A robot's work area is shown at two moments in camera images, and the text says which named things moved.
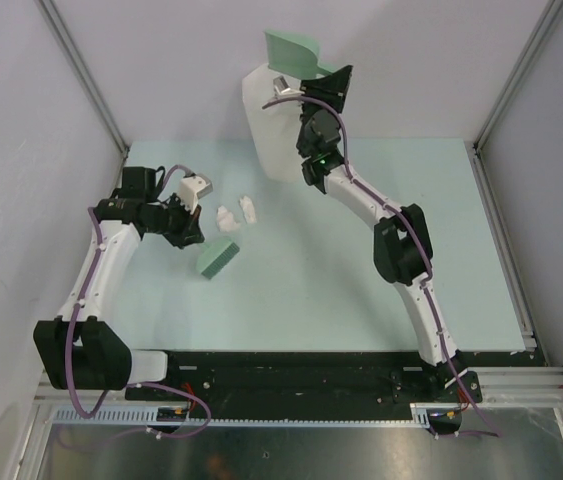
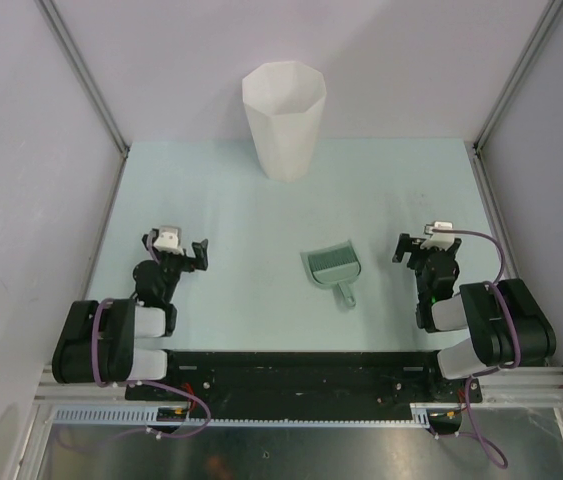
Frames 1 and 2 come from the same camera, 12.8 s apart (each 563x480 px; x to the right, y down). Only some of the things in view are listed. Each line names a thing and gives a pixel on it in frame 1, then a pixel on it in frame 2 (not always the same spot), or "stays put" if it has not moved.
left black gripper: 190,231 to 188,262
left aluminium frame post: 84,71 stays put
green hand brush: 215,255 to 339,264
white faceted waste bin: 276,129 stays put
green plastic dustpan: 295,55 to 333,265
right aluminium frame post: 545,23 stays put
